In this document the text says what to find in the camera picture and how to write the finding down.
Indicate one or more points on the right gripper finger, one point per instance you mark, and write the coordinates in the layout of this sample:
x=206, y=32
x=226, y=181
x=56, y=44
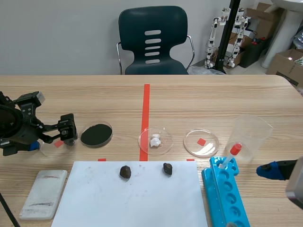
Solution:
x=275, y=170

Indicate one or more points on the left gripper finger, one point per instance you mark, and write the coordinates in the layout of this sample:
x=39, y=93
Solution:
x=16, y=147
x=67, y=127

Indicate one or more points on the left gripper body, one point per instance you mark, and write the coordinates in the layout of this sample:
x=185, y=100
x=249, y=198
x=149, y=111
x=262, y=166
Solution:
x=10, y=123

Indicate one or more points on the empty clear glass dish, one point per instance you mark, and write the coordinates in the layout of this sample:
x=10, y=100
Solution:
x=201, y=146
x=50, y=151

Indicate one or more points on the glass dish with black powder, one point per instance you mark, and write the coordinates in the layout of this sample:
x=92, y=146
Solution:
x=95, y=134

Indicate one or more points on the clear plastic beaker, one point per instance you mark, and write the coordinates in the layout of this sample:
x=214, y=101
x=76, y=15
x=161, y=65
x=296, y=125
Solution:
x=253, y=134

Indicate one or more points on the dropper with red bulb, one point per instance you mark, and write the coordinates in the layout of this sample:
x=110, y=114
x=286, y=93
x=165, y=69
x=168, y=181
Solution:
x=234, y=149

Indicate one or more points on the small white tile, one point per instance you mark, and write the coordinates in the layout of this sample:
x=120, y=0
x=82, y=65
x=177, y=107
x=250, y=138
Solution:
x=43, y=194

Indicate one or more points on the turquoise rack with round holes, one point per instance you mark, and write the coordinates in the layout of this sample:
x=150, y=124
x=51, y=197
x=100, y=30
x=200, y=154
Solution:
x=227, y=194

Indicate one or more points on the small dark stone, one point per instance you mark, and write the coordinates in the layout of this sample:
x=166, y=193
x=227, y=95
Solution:
x=125, y=172
x=167, y=168

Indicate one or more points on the white lump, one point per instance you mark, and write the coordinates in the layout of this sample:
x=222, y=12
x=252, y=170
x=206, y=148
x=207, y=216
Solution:
x=155, y=141

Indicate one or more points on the white sheet of paper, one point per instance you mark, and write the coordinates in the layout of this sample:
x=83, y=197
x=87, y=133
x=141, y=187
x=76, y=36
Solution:
x=127, y=201

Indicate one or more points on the brown cardboard box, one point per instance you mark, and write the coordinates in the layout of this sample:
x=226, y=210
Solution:
x=287, y=63
x=260, y=19

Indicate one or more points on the black canister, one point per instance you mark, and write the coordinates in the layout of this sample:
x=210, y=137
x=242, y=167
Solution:
x=253, y=55

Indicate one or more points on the dark blue chair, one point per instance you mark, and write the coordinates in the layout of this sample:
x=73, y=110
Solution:
x=154, y=21

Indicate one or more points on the white wash basin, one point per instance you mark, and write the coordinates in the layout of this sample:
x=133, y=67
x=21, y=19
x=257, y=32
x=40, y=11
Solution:
x=286, y=9

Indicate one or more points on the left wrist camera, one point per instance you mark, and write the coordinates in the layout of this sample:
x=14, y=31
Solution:
x=33, y=97

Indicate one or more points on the black metal rail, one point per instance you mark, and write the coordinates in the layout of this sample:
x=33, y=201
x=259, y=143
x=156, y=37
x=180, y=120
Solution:
x=226, y=35

